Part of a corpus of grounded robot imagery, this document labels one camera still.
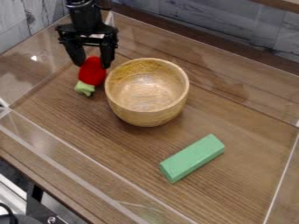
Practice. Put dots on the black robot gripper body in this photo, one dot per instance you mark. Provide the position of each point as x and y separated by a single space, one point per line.
87 29

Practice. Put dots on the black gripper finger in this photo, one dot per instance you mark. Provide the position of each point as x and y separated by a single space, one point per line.
77 52
108 54

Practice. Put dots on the red felt strawberry toy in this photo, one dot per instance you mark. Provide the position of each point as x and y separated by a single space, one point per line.
91 76

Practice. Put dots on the light wooden bowl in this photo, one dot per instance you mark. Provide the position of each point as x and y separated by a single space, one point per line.
148 91

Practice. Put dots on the green rectangular block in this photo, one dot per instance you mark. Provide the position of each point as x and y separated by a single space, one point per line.
192 158

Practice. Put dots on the clear acrylic corner bracket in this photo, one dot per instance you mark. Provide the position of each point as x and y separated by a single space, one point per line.
110 20

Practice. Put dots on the clear acrylic tray wall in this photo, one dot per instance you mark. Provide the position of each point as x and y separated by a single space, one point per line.
104 161

